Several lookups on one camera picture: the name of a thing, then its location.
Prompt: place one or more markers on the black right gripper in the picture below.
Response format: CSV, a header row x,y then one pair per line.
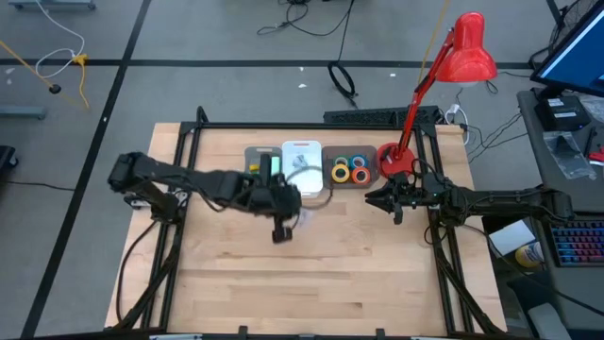
x,y
420,196

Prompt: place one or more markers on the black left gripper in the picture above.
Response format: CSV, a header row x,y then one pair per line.
x,y
273,198

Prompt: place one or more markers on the mint green stapler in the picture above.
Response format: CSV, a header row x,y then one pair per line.
x,y
275,165

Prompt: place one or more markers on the yellow mini stapler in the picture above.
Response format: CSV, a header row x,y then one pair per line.
x,y
254,167

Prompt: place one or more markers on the orange tape roll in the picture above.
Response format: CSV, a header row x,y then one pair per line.
x,y
354,175

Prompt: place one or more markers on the blue tape roll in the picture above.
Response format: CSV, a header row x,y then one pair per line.
x,y
353,160

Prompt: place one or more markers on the yellow tape roll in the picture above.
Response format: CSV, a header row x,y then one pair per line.
x,y
334,174

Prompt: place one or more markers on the green tape roll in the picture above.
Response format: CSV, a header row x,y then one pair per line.
x,y
335,160

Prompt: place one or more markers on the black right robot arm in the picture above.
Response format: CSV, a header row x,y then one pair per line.
x,y
509,198

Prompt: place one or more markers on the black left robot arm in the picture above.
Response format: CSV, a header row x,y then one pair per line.
x,y
189,177

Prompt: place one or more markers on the white plastic bin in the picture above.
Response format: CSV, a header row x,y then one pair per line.
x,y
311,179

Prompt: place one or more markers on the grey plastic bin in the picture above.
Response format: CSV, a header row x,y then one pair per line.
x,y
250,153

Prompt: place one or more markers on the translucent dark plastic bin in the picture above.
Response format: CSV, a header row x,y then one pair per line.
x,y
326,165

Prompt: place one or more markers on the white plug adapter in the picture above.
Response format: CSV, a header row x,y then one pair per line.
x,y
454,111

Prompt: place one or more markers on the white paper sheet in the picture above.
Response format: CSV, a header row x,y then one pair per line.
x,y
512,238

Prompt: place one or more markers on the yellow round container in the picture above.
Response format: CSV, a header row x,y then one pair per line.
x,y
528,255

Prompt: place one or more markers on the dark grey desk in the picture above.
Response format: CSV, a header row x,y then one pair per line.
x,y
575,283
542,175

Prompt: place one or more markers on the red desk lamp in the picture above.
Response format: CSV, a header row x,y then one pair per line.
x,y
467,52

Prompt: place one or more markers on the clear plastic bag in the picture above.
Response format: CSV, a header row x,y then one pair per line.
x,y
566,151

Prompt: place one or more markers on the black box with labels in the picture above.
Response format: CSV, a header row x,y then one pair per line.
x,y
561,113

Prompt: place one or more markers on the backlit black keyboard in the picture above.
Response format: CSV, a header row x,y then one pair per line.
x,y
578,241

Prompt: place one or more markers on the grey padded seat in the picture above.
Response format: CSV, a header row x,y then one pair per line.
x,y
547,323

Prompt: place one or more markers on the red hand tool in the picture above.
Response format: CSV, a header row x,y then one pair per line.
x,y
598,156

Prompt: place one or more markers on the computer monitor blue screen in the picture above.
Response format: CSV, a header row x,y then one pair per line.
x,y
580,61

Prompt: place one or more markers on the small black round object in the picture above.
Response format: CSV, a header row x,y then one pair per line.
x,y
55,88

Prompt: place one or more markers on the black floor fan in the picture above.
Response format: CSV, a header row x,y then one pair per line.
x,y
566,28

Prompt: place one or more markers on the grey metal floor base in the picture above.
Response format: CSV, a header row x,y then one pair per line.
x,y
52,5
23,112

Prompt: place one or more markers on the black caster foot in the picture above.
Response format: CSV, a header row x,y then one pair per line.
x,y
7,158

